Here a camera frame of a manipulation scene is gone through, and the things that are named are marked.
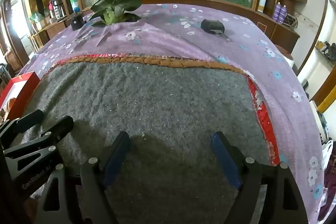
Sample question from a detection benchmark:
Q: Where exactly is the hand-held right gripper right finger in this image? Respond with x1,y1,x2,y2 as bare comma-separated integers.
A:
211,132,309,224

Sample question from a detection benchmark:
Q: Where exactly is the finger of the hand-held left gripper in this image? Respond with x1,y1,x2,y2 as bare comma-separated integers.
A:
0,110,45,139
4,115,75,161

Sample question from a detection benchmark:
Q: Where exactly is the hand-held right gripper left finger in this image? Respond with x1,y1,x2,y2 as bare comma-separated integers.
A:
34,131,132,224

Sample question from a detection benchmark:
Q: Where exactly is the red shallow cardboard box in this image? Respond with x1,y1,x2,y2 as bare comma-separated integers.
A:
0,71,40,122

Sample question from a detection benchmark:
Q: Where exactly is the wicker basket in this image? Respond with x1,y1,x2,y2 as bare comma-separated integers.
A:
5,52,21,71

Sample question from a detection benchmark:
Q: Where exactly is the grey felt blanket red trim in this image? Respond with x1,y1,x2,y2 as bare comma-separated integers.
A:
16,54,281,224

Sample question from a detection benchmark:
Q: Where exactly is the wooden counter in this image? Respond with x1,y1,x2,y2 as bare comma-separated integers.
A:
31,18,69,46

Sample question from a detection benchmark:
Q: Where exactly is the green plastic bag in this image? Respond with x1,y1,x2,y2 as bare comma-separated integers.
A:
30,11,45,23

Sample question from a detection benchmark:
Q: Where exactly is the white plastic bag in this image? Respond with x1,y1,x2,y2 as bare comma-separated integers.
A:
322,139,334,159

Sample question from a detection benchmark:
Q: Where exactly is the black cylindrical device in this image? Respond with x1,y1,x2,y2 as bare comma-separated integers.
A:
70,14,84,31

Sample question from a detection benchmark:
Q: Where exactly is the dark red cloth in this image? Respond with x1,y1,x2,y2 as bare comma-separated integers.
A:
319,151,336,222

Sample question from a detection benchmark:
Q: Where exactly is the black steel thermos pot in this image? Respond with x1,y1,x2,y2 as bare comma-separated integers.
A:
52,0,66,18

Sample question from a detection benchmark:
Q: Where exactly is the green label plastic bottle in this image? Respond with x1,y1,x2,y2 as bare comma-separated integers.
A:
69,0,80,14

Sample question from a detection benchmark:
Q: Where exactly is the green bok choy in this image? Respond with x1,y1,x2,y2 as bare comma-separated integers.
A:
89,0,142,25

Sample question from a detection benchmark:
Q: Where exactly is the wooden low cabinet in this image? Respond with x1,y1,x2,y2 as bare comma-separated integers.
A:
257,14,300,54

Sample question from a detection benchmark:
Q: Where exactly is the metal shoe rack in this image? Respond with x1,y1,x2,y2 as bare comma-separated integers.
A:
315,40,336,67

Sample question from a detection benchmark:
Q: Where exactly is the purple spray can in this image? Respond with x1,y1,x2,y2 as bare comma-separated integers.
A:
280,4,288,24
273,2,281,22

